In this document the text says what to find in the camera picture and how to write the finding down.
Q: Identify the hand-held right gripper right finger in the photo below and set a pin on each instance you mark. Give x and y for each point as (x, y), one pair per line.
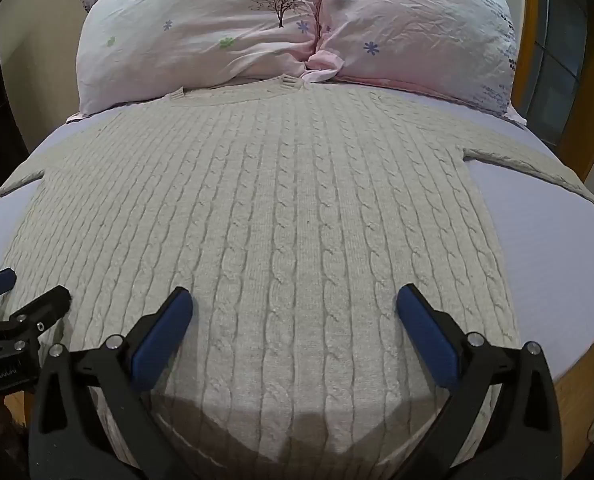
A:
(427, 340)

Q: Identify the pink floral pillow with tree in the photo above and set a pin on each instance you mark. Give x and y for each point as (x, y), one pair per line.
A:
(197, 35)

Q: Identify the wooden bed frame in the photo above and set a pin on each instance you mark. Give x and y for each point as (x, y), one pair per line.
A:
(577, 410)

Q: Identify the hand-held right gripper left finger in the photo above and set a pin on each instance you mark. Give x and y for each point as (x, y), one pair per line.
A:
(159, 345)

